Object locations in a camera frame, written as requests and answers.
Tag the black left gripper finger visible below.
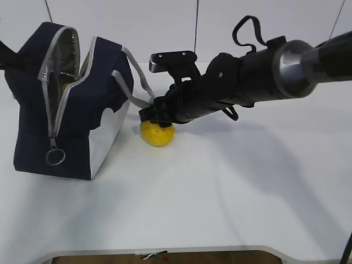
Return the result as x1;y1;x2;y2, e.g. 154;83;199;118
0;41;17;70

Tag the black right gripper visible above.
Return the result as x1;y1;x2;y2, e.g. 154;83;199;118
139;53;243;127

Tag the yellow banana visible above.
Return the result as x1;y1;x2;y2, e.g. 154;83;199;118
61;83;70;93

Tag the yellow pear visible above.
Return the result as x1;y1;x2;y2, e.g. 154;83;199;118
140;121;175;147

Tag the navy insulated lunch bag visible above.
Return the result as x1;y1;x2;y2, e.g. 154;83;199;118
3;22;155;180

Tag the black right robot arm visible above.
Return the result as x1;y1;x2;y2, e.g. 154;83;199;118
139;32;351;127

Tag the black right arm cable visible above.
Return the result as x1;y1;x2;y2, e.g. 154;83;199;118
225;15;267;122

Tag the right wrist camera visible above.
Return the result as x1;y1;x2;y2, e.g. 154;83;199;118
149;51;200;81

